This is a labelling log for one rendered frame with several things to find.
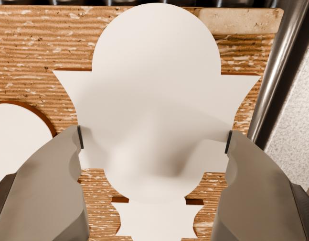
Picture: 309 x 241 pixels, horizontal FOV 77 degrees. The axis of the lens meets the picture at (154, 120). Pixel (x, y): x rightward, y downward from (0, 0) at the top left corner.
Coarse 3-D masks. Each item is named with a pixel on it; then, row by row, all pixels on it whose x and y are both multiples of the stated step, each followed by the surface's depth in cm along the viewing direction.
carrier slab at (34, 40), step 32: (0, 32) 16; (32, 32) 16; (64, 32) 16; (96, 32) 16; (0, 64) 18; (32, 64) 18; (64, 64) 18; (224, 64) 17; (256, 64) 17; (0, 96) 19; (32, 96) 19; (64, 96) 19; (256, 96) 19; (64, 128) 21; (96, 192) 25; (192, 192) 25; (96, 224) 29
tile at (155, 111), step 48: (96, 48) 11; (144, 48) 10; (192, 48) 10; (96, 96) 12; (144, 96) 12; (192, 96) 12; (240, 96) 12; (96, 144) 13; (144, 144) 13; (192, 144) 13; (144, 192) 15
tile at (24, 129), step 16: (0, 112) 19; (16, 112) 19; (32, 112) 19; (0, 128) 20; (16, 128) 20; (32, 128) 20; (48, 128) 20; (0, 144) 21; (16, 144) 21; (32, 144) 21; (0, 160) 22; (16, 160) 22; (0, 176) 23
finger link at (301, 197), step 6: (294, 186) 8; (300, 186) 8; (294, 192) 7; (300, 192) 7; (294, 198) 7; (300, 198) 7; (306, 198) 7; (300, 204) 7; (306, 204) 7; (300, 210) 7; (306, 210) 7; (300, 216) 7; (306, 216) 7; (306, 222) 6; (306, 228) 6; (306, 234) 6
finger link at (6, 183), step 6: (12, 174) 8; (6, 180) 8; (12, 180) 8; (0, 186) 7; (6, 186) 7; (0, 192) 7; (6, 192) 7; (0, 198) 7; (6, 198) 7; (0, 204) 7; (0, 210) 6
